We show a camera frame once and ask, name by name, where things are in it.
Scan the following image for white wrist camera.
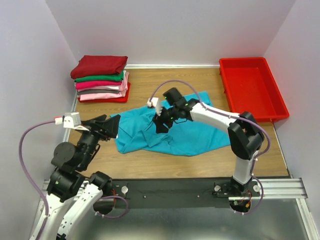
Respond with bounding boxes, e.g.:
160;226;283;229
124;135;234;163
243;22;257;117
146;97;163;116
54;112;89;131

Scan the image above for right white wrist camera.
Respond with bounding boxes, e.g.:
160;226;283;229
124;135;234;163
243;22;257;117
146;97;163;116

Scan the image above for green folded shirt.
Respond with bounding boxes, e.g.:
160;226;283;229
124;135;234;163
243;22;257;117
74;70;126;83

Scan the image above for grey folded shirt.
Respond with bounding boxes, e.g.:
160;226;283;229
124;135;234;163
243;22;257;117
77;89;120;95

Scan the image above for teal t shirt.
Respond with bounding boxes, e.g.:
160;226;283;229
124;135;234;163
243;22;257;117
115;106;230;156

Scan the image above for back aluminium rail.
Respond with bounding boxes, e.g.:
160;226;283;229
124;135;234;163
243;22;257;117
125;64;220;69

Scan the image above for magenta folded shirt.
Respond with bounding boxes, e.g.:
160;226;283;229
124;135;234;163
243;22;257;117
75;80;122;90

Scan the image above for aluminium frame rail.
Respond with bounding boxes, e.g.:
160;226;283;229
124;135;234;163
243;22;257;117
39;177;309;201

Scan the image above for dark red folded shirt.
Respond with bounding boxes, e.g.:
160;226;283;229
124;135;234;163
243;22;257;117
70;55;128;79

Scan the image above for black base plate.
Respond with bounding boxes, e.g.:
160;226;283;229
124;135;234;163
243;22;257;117
82;177;261;210

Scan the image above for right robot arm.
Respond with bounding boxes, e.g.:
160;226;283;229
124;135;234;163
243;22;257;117
146;87;264;196

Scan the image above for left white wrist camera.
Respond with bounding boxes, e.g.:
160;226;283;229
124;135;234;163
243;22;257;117
54;112;89;131

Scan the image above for red plastic bin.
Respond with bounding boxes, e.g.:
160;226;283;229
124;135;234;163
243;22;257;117
219;57;290;123

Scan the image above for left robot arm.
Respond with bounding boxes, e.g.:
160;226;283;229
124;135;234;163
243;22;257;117
31;112;121;240

